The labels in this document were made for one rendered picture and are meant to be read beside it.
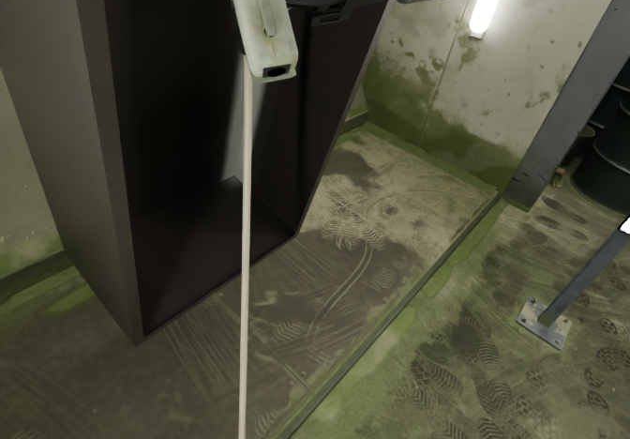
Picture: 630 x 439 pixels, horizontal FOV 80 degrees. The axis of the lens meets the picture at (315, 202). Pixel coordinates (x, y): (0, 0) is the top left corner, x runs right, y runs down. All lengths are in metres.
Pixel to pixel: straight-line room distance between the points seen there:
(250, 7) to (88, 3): 0.15
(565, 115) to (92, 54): 2.29
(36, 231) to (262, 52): 1.53
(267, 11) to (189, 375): 1.31
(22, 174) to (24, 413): 0.83
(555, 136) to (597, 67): 0.39
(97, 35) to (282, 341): 1.29
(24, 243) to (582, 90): 2.62
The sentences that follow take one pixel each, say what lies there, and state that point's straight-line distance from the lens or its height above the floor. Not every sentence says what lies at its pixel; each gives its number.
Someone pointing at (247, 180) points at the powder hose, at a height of 0.94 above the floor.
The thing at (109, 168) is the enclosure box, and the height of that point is 1.08.
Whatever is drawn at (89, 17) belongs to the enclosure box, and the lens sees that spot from 0.46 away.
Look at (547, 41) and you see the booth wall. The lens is 2.42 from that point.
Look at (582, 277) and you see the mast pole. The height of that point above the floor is 0.34.
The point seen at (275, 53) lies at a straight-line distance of 0.38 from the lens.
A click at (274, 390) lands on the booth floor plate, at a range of 1.48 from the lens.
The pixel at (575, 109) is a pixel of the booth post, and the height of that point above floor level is 0.68.
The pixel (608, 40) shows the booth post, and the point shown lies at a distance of 2.38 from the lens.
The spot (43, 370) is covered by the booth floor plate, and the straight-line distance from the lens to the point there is 1.67.
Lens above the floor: 1.40
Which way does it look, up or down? 39 degrees down
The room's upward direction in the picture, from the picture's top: 9 degrees clockwise
